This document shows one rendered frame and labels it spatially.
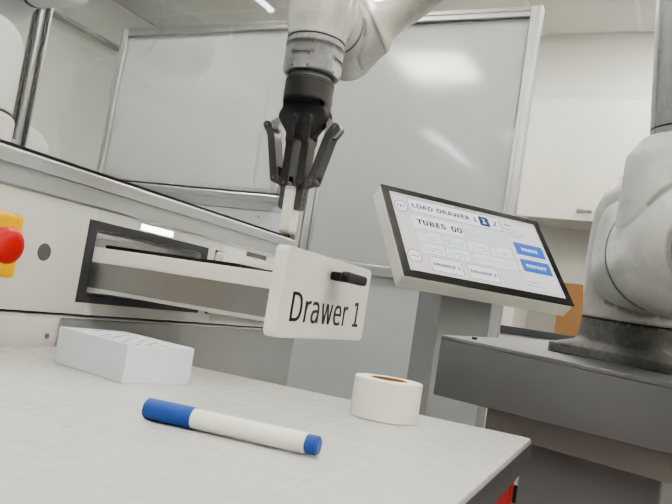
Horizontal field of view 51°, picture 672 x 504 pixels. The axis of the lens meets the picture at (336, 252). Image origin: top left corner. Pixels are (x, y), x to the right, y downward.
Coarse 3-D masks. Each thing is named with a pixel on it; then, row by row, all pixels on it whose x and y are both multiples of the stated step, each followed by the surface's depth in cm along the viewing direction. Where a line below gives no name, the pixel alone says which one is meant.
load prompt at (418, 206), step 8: (408, 200) 185; (416, 200) 187; (416, 208) 184; (424, 208) 186; (432, 208) 187; (440, 208) 189; (448, 208) 191; (440, 216) 187; (448, 216) 188; (456, 216) 190; (464, 216) 191; (472, 216) 193; (480, 216) 195; (488, 216) 196; (472, 224) 190; (480, 224) 192; (488, 224) 194; (496, 224) 195
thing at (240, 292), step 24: (96, 264) 96; (120, 264) 95; (144, 264) 93; (168, 264) 92; (192, 264) 91; (216, 264) 89; (96, 288) 96; (120, 288) 94; (144, 288) 93; (168, 288) 91; (192, 288) 90; (216, 288) 88; (240, 288) 87; (264, 288) 86; (216, 312) 88; (240, 312) 87; (264, 312) 85
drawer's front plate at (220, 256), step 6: (222, 252) 124; (216, 258) 124; (222, 258) 124; (228, 258) 125; (234, 258) 127; (240, 258) 129; (246, 258) 131; (246, 264) 131; (252, 264) 133; (258, 264) 135; (264, 264) 137; (270, 264) 139; (210, 312) 123
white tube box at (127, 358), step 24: (72, 336) 74; (96, 336) 72; (120, 336) 78; (144, 336) 80; (72, 360) 73; (96, 360) 71; (120, 360) 68; (144, 360) 70; (168, 360) 72; (192, 360) 75
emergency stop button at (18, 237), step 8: (0, 232) 74; (8, 232) 75; (16, 232) 76; (0, 240) 74; (8, 240) 75; (16, 240) 76; (0, 248) 74; (8, 248) 75; (16, 248) 76; (0, 256) 74; (8, 256) 75; (16, 256) 76
